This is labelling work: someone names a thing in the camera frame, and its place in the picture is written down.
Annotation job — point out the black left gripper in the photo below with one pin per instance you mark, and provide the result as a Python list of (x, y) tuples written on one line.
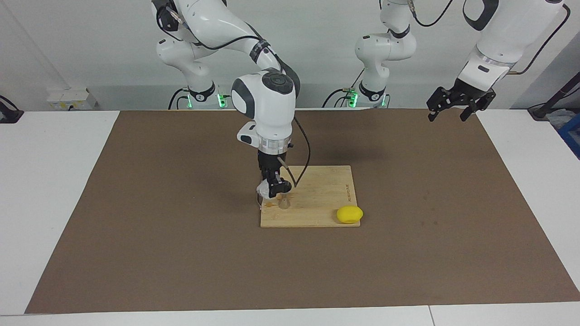
[(462, 94)]

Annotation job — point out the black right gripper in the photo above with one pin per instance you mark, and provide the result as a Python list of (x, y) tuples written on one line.
[(271, 165)]

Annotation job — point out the clear plastic cup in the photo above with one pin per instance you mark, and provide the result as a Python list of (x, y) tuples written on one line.
[(263, 188)]

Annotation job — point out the steel jigger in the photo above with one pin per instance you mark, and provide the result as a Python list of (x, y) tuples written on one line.
[(284, 203)]

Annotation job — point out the wooden cutting board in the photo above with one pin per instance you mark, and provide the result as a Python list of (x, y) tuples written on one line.
[(326, 190)]

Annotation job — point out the yellow lemon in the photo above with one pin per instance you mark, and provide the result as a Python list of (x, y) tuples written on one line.
[(349, 214)]

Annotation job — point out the black stand leg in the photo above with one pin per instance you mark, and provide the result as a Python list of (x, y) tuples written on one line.
[(550, 103)]

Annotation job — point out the clear plastic bag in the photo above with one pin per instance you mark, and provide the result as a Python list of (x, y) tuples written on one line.
[(561, 118)]

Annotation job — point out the blue crate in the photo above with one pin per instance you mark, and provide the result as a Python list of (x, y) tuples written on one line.
[(572, 136)]

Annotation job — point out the brown table mat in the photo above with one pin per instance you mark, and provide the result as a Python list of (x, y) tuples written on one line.
[(181, 262)]

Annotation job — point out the white power strip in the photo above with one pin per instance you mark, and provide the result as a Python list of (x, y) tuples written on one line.
[(70, 97)]

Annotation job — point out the black clamp mount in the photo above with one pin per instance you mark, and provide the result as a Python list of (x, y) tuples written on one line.
[(9, 115)]

